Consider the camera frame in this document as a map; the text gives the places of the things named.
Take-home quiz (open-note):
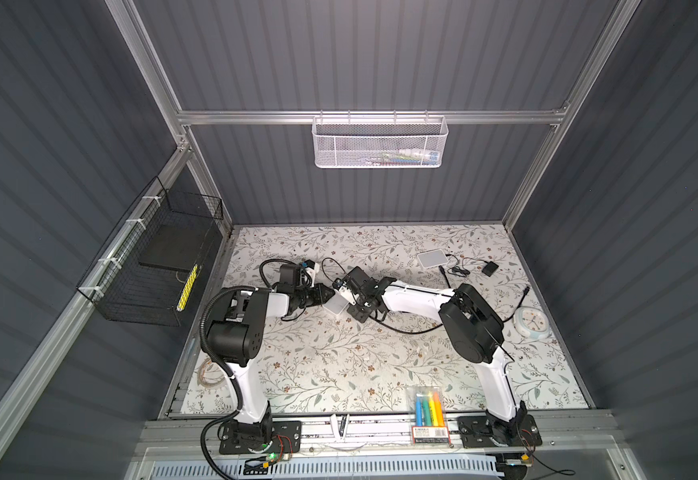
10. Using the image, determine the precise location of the black power adapter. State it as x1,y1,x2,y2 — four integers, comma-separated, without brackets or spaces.
482,261,499,277

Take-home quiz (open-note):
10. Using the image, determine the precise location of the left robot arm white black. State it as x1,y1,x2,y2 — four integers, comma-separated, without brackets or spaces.
200,259,335,443

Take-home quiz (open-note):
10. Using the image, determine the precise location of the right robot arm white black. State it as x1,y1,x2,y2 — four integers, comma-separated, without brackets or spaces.
334,267,528,446

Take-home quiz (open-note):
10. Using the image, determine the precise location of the floral table mat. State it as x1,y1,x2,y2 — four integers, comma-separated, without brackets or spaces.
180,224,590,415

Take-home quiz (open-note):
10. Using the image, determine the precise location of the roll of clear tape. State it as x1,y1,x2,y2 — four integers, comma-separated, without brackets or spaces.
197,358,227,389

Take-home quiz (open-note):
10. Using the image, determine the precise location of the box of coloured markers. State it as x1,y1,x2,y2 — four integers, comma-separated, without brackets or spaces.
408,386,451,445

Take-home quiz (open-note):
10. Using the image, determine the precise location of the black pad in basket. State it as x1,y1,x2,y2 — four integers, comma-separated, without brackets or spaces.
138,225,206,273

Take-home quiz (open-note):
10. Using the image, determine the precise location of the white round clock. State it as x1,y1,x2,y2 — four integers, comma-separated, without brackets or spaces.
513,307,552,340

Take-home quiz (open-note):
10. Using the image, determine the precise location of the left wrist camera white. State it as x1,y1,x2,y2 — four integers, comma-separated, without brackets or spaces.
299,260,320,288

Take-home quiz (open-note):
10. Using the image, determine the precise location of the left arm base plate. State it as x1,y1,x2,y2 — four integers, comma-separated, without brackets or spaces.
218,420,303,455

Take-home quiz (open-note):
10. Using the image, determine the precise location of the white wire mesh basket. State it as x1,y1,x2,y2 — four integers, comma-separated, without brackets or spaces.
311,115,449,169

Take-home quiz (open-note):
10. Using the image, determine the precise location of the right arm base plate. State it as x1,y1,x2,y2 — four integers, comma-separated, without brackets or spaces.
457,415,543,448

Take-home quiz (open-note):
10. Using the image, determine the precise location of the black wire basket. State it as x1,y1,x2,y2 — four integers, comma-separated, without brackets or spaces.
77,178,225,327

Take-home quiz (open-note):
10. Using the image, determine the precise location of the white perforated cable tray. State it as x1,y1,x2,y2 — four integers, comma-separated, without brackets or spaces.
147,454,500,480

